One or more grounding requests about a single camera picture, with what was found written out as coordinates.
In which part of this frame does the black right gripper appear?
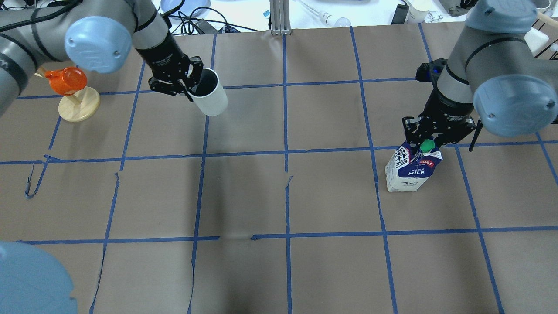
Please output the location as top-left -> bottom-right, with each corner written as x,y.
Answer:
402,89 -> 483,152

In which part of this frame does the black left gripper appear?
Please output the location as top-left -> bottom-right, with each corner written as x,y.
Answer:
148,54 -> 204,102

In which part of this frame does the white cup dark interior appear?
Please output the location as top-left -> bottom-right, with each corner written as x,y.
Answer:
190,68 -> 229,116

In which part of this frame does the blue white milk carton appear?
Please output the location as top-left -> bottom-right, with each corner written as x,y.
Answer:
384,139 -> 443,192

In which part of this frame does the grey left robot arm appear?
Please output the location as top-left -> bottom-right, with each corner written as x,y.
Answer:
0,0 -> 203,113

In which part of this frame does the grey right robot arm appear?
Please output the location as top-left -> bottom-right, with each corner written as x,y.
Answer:
402,0 -> 558,154

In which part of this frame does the orange plastic cup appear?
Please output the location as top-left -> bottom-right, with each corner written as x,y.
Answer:
44,66 -> 88,96

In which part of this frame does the white paper cup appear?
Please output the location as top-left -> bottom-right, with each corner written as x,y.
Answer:
406,0 -> 433,24

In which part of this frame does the white light bulb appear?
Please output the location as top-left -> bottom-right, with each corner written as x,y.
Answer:
298,0 -> 351,27

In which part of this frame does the aluminium frame post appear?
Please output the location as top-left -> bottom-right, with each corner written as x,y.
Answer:
269,0 -> 292,36

